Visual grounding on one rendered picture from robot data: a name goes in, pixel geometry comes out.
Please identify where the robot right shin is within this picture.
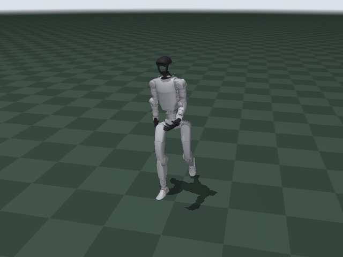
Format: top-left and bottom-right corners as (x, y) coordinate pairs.
(156, 161), (168, 191)

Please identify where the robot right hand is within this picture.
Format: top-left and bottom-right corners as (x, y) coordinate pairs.
(153, 118), (159, 128)

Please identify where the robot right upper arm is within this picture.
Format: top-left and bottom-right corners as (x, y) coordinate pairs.
(149, 78), (158, 106)

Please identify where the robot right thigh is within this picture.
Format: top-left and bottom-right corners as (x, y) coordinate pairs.
(154, 122), (168, 165)

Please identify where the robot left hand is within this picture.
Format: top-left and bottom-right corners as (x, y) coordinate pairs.
(163, 118), (181, 131)

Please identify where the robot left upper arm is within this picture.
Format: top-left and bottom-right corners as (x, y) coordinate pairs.
(174, 79), (187, 107)

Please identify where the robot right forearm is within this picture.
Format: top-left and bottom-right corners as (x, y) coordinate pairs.
(151, 105), (159, 120)

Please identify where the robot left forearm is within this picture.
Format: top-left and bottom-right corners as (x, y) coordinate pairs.
(175, 101), (187, 124)

